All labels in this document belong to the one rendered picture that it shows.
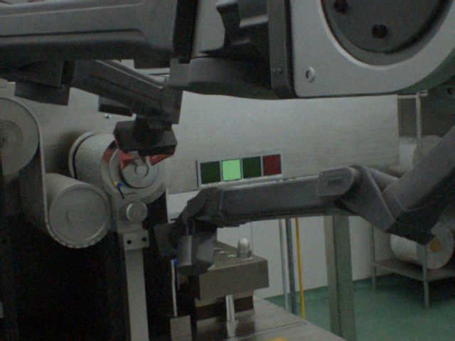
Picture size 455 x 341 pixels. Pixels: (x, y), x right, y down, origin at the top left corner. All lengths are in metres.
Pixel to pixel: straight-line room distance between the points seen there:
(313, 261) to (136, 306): 3.47
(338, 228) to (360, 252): 2.78
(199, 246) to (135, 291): 0.20
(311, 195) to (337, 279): 1.25
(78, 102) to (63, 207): 0.40
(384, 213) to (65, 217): 0.70
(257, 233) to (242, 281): 3.09
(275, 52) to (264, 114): 1.54
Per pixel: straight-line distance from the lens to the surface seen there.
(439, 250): 4.85
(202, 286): 1.53
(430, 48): 0.35
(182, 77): 0.57
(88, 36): 0.66
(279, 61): 0.42
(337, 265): 2.33
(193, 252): 1.34
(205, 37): 0.51
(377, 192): 0.98
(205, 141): 1.89
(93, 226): 1.47
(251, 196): 1.22
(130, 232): 1.42
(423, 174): 0.96
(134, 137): 1.35
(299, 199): 1.12
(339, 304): 2.36
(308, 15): 0.41
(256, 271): 1.58
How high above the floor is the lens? 1.40
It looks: 7 degrees down
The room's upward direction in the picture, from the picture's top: 4 degrees counter-clockwise
